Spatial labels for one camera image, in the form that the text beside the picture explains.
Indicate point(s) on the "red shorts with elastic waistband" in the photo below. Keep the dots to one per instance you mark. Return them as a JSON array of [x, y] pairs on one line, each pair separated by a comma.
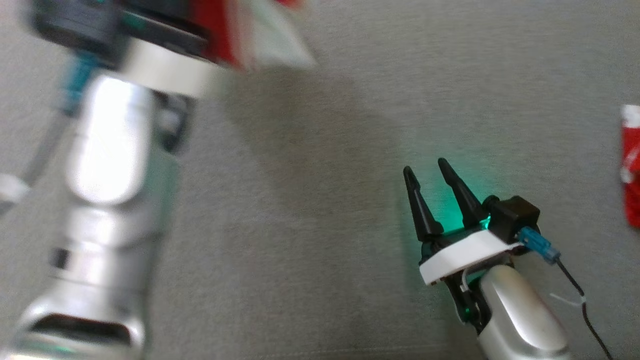
[[632, 200]]

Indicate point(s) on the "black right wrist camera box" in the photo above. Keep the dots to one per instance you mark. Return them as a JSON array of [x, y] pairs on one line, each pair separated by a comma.
[[512, 215]]

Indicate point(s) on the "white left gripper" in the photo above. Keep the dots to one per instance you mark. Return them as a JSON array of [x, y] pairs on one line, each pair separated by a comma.
[[170, 70]]

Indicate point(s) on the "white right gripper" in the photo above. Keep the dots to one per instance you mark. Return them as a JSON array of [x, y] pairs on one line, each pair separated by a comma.
[[465, 255]]

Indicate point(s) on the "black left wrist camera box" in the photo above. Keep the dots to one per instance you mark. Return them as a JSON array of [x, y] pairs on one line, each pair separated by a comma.
[[75, 25]]

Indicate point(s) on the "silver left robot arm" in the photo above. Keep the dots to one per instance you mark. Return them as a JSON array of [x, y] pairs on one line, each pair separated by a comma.
[[100, 225]]

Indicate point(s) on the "red shirt with white sleeves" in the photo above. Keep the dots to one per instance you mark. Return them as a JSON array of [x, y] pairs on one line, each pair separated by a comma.
[[215, 30]]

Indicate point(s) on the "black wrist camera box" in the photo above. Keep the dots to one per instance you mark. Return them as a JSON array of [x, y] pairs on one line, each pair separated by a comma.
[[75, 25], [512, 215]]

